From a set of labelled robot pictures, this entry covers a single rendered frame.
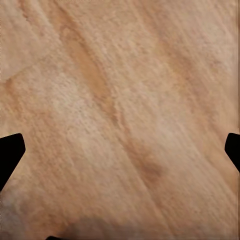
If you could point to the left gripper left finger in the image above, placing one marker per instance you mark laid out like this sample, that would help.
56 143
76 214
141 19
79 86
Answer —
12 149

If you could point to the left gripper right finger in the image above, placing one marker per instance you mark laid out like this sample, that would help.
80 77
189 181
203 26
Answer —
232 148

